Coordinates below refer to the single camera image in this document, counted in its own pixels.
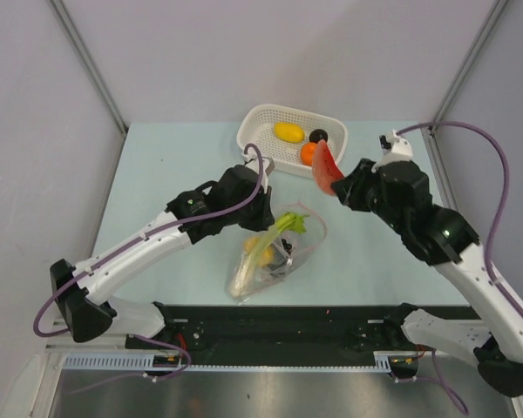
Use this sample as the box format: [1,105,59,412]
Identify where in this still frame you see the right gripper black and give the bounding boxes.
[332,158,404,233]

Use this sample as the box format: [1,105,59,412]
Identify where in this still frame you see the fake green lettuce leaf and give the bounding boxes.
[228,212,309,300]

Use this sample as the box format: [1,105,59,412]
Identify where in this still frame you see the fake watermelon slice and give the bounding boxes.
[312,140,345,196]

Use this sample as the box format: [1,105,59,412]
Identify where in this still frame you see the clear zip top bag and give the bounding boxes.
[227,202,328,304]

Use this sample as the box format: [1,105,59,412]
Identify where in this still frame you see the orange fake orange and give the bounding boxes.
[300,142,317,166]

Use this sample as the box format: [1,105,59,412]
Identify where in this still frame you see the dark purple fake plum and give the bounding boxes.
[309,129,329,144]

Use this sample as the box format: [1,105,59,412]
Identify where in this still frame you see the yellow fake lemon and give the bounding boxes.
[274,122,305,144]

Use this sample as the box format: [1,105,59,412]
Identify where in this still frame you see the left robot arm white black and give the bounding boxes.
[50,158,275,348]

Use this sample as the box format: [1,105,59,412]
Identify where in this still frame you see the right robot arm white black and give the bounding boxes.
[330,158,523,398]

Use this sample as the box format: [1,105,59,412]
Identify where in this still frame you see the yellow fake bell pepper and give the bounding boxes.
[243,236,275,267]

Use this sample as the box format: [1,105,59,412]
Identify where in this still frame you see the fake black grape bunch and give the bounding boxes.
[268,238,294,270]

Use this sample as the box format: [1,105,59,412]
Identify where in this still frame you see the white perforated plastic basket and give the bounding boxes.
[236,104,349,178]

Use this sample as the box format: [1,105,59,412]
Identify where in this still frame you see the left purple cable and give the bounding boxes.
[32,143,265,338]

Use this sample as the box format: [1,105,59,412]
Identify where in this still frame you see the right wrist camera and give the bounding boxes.
[376,130,413,168]

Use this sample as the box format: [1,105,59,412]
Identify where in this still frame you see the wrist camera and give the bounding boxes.
[244,157,275,188]
[376,130,413,168]

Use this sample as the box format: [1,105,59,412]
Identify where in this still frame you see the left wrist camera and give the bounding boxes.
[244,157,275,188]

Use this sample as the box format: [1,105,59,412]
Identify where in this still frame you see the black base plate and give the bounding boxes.
[125,300,437,367]

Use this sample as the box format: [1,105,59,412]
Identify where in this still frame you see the white slotted cable duct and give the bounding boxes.
[64,353,184,371]

